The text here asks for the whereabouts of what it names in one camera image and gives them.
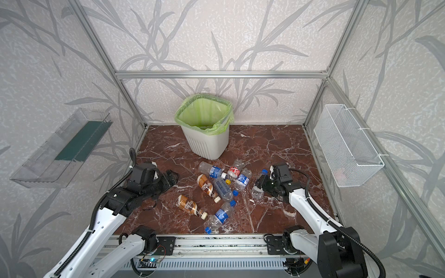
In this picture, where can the clear bottle blue label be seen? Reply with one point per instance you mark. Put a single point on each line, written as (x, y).
(243, 180)

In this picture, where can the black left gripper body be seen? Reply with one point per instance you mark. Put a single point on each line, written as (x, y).
(168, 178)

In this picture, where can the brown Nescafe bottle lower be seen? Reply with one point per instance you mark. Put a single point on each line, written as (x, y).
(190, 207)

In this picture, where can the small water bottle white cap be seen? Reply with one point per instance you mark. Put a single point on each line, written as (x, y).
(212, 171)

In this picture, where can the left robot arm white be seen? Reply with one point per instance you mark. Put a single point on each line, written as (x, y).
(112, 209)

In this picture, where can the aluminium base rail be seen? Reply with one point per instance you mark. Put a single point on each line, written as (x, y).
(219, 252)

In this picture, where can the brown nescafe bottle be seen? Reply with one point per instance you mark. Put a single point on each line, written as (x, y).
(190, 207)
(206, 185)

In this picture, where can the clear bottle red label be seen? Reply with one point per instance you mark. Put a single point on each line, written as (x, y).
(235, 170)

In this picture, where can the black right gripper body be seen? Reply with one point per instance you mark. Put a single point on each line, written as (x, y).
(266, 182)

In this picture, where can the white plastic trash bin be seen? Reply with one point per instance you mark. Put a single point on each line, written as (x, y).
(210, 147)

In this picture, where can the aluminium frame profile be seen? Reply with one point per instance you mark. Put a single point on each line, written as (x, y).
(434, 233)

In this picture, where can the white wire mesh basket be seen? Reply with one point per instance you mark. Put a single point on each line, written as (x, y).
(348, 151)

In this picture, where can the green bin liner bag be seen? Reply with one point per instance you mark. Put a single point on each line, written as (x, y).
(208, 114)

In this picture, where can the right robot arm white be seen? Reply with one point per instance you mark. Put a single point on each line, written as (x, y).
(336, 250)

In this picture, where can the green circuit board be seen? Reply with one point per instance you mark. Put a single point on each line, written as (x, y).
(150, 262)

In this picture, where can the clear acrylic wall shelf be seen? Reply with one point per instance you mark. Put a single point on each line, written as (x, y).
(59, 159)

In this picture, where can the brown Nescafe bottle upper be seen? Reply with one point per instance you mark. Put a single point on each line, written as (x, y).
(206, 185)

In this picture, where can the soda water bottle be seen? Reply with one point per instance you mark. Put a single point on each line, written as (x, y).
(224, 192)

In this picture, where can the Pepsi bottle blue cap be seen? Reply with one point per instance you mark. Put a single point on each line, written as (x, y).
(257, 192)

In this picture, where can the water bottle blue cap lower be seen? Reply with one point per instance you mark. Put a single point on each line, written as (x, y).
(215, 221)

